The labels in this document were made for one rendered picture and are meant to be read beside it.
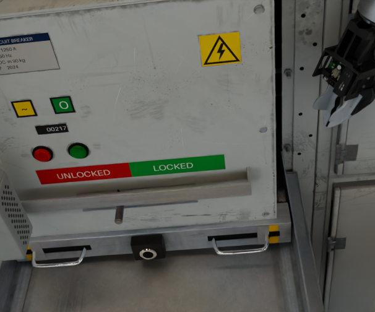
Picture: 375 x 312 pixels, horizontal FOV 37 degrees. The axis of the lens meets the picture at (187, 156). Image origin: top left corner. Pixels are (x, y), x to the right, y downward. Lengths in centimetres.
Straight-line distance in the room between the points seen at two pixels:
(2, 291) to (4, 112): 37
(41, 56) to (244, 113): 31
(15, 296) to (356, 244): 80
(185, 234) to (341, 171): 38
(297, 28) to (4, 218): 58
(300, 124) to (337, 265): 49
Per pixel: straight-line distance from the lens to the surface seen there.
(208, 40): 77
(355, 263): 151
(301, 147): 118
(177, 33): 77
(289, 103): 111
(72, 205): 96
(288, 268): 107
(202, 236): 105
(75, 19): 77
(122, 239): 107
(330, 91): 95
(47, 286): 114
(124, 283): 109
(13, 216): 94
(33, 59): 82
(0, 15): 79
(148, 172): 94
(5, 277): 113
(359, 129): 115
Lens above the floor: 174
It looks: 44 degrees down
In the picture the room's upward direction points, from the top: 10 degrees counter-clockwise
